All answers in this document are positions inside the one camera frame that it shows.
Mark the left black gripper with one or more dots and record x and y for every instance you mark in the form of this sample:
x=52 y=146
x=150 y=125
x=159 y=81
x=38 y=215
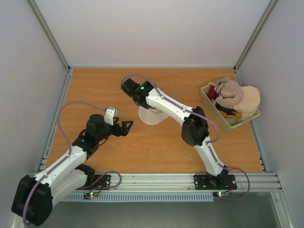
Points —
x=125 y=131

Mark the pale pink lace bra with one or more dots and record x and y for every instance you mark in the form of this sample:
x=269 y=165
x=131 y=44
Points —
x=230 y=93

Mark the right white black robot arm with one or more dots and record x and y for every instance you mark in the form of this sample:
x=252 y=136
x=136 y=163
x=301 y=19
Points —
x=155 y=106

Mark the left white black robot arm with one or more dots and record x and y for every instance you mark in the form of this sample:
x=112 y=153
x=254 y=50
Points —
x=37 y=195

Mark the beige bra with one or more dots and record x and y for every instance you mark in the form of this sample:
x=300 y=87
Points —
x=249 y=104

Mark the left circuit board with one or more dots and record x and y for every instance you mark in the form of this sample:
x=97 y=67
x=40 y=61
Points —
x=90 y=195

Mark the circuit board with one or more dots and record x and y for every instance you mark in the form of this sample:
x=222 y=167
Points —
x=220 y=194
x=90 y=195

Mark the red garment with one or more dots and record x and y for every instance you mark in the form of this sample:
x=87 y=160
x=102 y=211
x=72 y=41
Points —
x=213 y=92

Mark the green perforated plastic basket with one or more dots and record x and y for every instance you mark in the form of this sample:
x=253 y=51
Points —
x=226 y=124

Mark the navy blue garment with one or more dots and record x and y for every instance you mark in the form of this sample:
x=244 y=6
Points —
x=228 y=111

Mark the yellow garment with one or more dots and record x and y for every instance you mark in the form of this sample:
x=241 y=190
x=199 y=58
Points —
x=237 y=115

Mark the right circuit board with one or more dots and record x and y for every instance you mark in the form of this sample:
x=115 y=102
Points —
x=220 y=194

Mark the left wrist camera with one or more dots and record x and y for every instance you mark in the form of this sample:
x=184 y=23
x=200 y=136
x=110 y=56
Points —
x=110 y=114

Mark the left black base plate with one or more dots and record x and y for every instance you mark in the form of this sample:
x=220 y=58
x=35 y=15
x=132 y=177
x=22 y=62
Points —
x=103 y=182

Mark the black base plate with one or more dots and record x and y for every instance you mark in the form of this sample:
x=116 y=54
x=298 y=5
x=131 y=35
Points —
x=103 y=182
x=202 y=182

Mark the left aluminium side rail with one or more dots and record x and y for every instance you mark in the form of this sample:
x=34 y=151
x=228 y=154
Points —
x=51 y=131

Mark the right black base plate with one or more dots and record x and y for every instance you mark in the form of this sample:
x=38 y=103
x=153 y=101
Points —
x=202 y=182

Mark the grey slotted cable duct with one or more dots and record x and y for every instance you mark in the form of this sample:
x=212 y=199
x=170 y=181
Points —
x=111 y=197

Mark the aluminium front rail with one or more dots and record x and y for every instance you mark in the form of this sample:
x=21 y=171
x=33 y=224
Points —
x=146 y=182

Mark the left aluminium frame post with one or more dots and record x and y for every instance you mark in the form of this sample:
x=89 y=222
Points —
x=48 y=32

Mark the aluminium frame post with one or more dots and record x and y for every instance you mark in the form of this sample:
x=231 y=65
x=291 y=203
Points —
x=48 y=32
x=258 y=28

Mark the right aluminium frame post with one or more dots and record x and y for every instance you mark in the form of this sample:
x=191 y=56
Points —
x=258 y=28

